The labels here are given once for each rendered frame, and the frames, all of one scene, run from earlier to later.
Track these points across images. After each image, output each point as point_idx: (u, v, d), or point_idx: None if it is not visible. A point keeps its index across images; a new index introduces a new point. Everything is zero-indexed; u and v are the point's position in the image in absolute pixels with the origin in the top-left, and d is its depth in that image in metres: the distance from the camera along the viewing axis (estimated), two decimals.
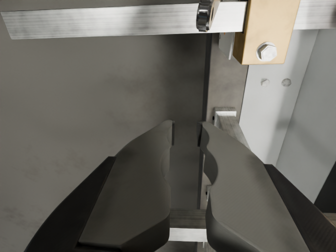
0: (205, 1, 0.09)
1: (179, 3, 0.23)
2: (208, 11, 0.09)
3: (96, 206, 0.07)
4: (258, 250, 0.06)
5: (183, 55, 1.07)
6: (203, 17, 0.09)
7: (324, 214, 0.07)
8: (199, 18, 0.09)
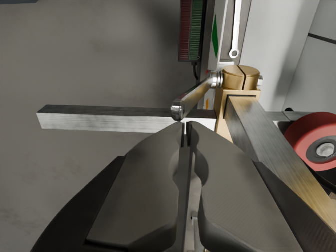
0: (178, 99, 0.12)
1: (169, 114, 0.31)
2: (180, 106, 0.12)
3: (105, 205, 0.07)
4: (251, 249, 0.06)
5: (178, 78, 1.16)
6: (176, 109, 0.12)
7: (312, 209, 0.07)
8: (173, 110, 0.12)
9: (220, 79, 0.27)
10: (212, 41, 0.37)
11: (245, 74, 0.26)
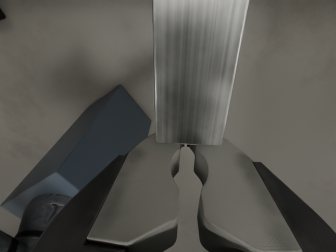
0: None
1: None
2: None
3: (105, 204, 0.07)
4: (250, 249, 0.06)
5: None
6: None
7: (312, 209, 0.07)
8: None
9: None
10: None
11: None
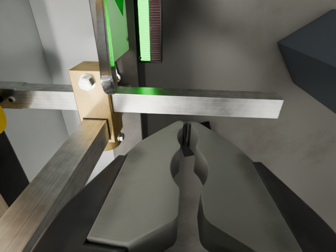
0: (112, 92, 0.12)
1: None
2: (107, 93, 0.11)
3: (105, 204, 0.07)
4: (250, 249, 0.06)
5: None
6: (109, 93, 0.11)
7: (312, 209, 0.07)
8: (113, 93, 0.11)
9: None
10: None
11: None
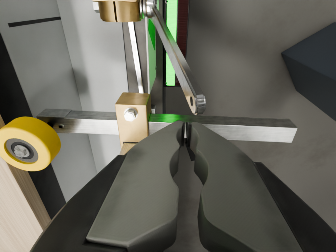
0: (197, 113, 0.12)
1: None
2: (195, 113, 0.12)
3: (105, 204, 0.07)
4: (251, 249, 0.06)
5: None
6: (200, 113, 0.11)
7: (312, 209, 0.07)
8: (203, 112, 0.11)
9: (142, 11, 0.23)
10: (154, 25, 0.36)
11: (117, 21, 0.23)
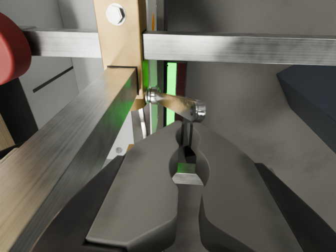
0: (197, 122, 0.12)
1: (168, 58, 0.26)
2: (196, 118, 0.12)
3: (104, 204, 0.07)
4: (251, 250, 0.06)
5: None
6: (200, 116, 0.12)
7: (313, 210, 0.07)
8: (203, 115, 0.12)
9: (146, 96, 0.29)
10: (156, 85, 0.41)
11: None
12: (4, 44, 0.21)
